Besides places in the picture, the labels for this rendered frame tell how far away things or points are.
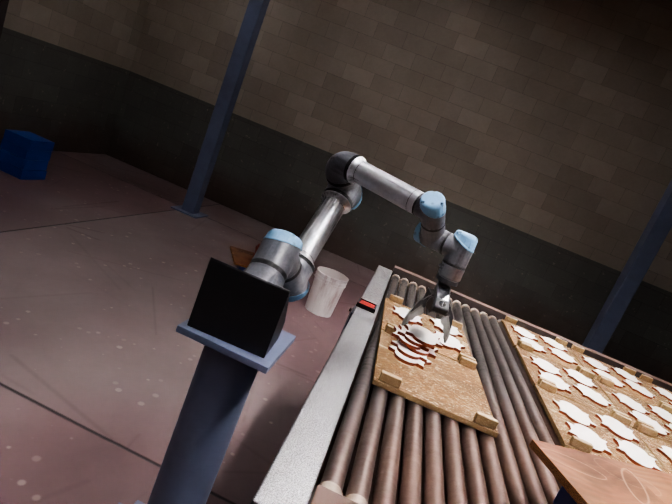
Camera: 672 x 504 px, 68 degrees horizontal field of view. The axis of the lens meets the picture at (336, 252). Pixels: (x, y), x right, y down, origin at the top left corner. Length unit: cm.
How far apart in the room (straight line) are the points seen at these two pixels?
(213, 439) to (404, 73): 584
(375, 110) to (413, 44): 93
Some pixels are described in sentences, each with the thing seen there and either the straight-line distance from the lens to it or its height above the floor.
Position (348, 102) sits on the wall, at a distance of 688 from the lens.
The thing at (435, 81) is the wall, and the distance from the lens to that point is 682.
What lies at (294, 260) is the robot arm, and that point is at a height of 110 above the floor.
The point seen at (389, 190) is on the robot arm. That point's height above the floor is 139.
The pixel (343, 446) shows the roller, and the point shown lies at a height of 92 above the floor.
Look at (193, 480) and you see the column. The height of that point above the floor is 42.
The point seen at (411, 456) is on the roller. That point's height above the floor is 92.
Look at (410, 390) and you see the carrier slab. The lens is 140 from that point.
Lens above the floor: 148
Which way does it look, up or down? 12 degrees down
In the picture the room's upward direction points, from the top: 22 degrees clockwise
